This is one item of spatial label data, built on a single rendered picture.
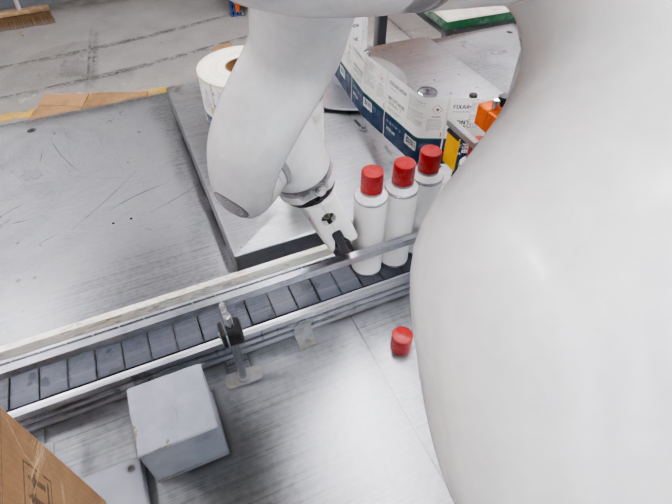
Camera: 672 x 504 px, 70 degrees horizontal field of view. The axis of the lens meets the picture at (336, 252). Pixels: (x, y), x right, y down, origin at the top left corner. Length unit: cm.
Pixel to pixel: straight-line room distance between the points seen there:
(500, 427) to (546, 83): 12
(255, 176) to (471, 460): 37
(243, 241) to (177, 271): 14
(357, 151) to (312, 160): 50
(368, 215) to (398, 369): 25
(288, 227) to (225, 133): 45
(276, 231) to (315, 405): 33
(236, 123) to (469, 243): 35
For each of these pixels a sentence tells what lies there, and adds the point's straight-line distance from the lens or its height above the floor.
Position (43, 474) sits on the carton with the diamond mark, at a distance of 57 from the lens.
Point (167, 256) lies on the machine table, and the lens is 98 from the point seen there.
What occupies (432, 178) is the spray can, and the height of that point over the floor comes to 105.
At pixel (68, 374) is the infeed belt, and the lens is 82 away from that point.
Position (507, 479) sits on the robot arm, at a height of 134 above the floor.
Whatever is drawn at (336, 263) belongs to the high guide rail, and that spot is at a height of 96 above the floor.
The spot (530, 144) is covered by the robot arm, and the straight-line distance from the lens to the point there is 17.
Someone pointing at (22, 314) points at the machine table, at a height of 83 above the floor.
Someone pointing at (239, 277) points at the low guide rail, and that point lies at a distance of 79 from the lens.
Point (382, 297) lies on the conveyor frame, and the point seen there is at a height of 84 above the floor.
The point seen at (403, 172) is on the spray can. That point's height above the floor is 108.
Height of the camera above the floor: 151
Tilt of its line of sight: 47 degrees down
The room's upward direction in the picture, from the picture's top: straight up
